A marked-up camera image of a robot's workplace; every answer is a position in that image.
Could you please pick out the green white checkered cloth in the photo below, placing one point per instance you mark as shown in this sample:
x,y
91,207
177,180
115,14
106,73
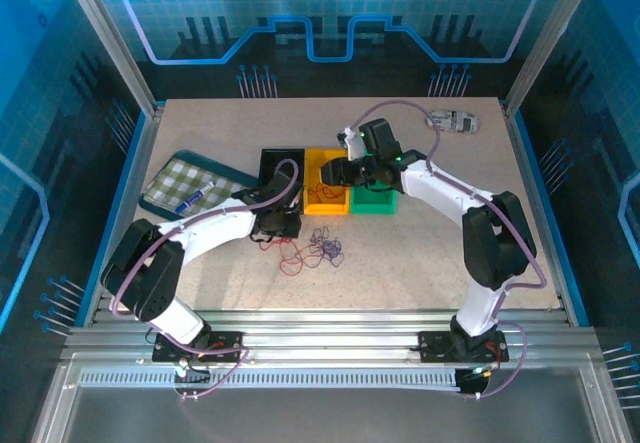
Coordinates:
x,y
175,178

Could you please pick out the black plastic bin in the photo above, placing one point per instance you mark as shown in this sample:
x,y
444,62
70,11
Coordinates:
x,y
280,163

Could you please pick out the green plastic bin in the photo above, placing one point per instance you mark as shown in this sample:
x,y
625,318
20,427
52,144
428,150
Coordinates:
x,y
375,203

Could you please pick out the aluminium frame post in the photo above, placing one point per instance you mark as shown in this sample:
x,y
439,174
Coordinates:
x,y
545,38
110,38

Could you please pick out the yellow plastic bin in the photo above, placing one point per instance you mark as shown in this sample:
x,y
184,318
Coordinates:
x,y
315,163

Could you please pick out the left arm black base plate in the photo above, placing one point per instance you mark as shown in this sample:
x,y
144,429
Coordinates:
x,y
225,345

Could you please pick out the blue white marker pen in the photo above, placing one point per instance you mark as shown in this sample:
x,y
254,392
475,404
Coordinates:
x,y
195,196

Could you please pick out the aluminium mounting rail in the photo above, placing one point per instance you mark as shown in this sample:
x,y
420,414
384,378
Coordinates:
x,y
325,333

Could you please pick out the dark teal tray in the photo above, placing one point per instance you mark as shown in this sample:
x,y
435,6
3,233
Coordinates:
x,y
235,175

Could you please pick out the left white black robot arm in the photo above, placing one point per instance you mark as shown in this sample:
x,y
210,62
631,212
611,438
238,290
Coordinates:
x,y
220,225

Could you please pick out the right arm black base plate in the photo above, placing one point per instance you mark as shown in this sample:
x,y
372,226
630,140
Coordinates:
x,y
435,345

